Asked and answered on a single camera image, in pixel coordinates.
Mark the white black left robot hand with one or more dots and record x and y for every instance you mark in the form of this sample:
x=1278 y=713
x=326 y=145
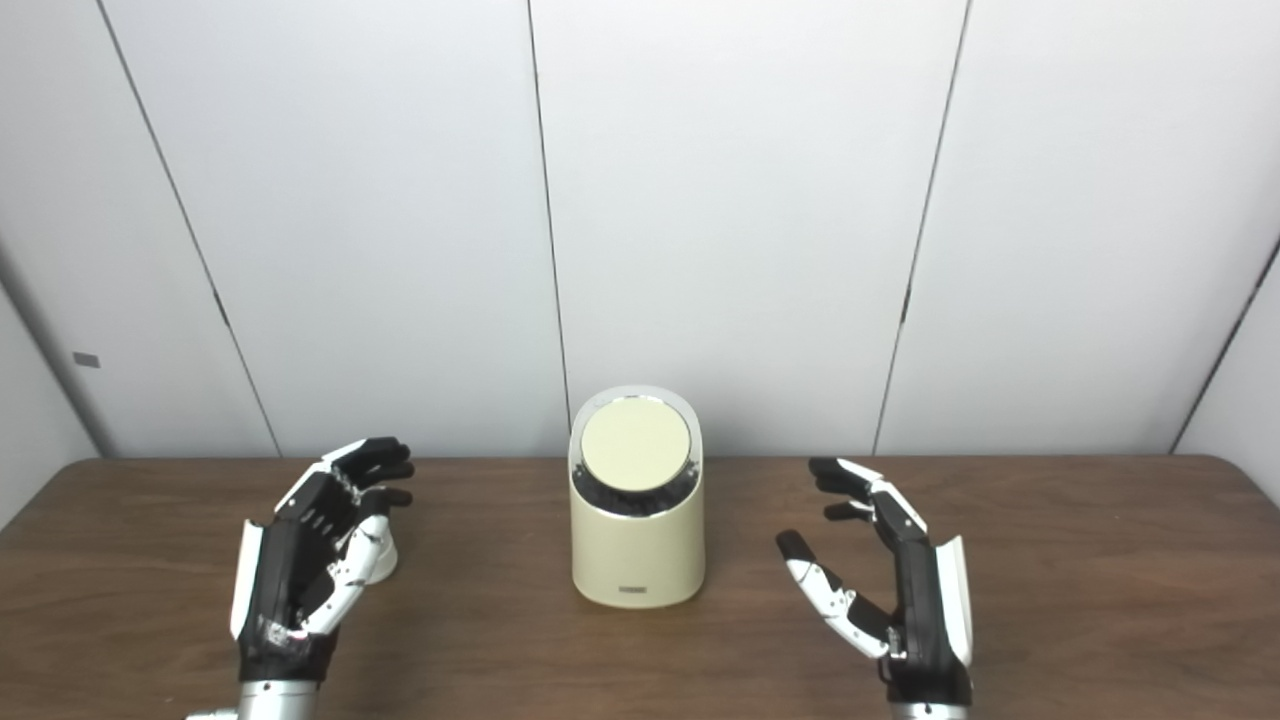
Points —
x=285 y=570

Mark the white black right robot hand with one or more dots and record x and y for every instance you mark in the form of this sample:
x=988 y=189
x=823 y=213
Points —
x=920 y=610

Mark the small white plastic bottle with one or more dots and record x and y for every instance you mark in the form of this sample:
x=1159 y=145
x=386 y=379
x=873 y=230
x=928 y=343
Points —
x=388 y=562

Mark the cream-colored round bin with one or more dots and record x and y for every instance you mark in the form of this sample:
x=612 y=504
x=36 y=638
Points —
x=637 y=555

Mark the cream round bin lid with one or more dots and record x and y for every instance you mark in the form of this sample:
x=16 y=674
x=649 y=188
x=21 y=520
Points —
x=635 y=443

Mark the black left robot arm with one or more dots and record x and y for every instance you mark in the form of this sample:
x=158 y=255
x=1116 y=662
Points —
x=278 y=702

